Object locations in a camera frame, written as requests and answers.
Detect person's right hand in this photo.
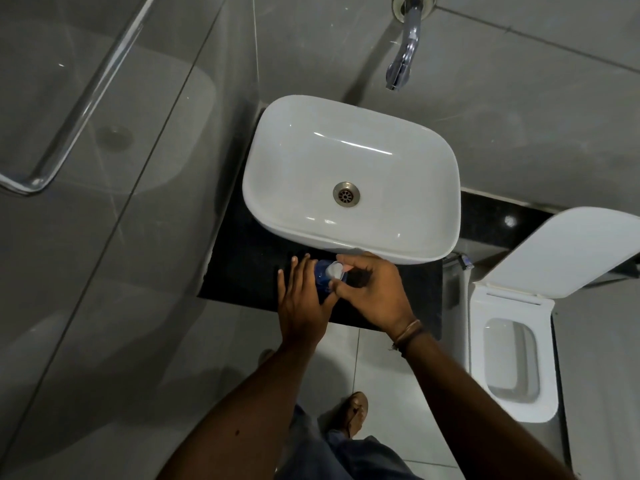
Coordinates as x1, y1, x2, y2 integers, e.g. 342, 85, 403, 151
332, 251, 422, 342

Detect person's left hand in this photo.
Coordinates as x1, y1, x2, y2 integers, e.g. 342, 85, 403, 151
277, 253, 342, 348

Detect blue plastic bottle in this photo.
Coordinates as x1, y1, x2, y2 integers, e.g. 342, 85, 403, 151
313, 258, 349, 298

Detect person's left forearm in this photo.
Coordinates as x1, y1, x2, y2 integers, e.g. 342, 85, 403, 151
156, 340, 332, 480

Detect person's right forearm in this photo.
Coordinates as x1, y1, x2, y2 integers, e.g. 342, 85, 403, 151
400, 329, 578, 480

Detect brown thread wrist band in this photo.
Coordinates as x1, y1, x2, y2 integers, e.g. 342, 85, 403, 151
390, 319, 427, 352

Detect metal basin drain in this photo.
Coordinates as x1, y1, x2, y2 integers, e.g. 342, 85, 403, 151
332, 181, 362, 208

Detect white ceramic wash basin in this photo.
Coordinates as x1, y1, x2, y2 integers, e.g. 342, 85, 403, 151
242, 94, 461, 266

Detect brown sandal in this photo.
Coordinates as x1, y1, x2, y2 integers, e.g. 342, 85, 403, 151
339, 391, 370, 439

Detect chrome toilet hand sprayer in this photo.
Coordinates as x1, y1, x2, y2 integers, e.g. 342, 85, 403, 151
442, 252, 475, 273

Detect person's blue jeans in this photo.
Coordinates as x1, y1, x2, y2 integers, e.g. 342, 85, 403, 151
276, 404, 423, 480

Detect white toilet bowl with seat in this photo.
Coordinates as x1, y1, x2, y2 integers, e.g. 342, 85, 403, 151
468, 282, 560, 425

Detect glass shower panel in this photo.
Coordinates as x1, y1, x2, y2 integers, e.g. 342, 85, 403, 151
0, 0, 226, 480

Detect white toilet lid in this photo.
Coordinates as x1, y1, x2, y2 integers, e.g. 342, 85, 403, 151
472, 207, 640, 300

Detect round chrome faucet flange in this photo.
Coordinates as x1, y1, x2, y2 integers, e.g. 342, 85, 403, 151
391, 0, 439, 23

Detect chrome wall faucet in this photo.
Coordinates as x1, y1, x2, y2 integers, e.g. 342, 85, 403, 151
384, 0, 425, 92

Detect chrome shower door handle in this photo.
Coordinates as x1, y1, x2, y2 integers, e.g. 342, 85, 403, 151
0, 0, 159, 196

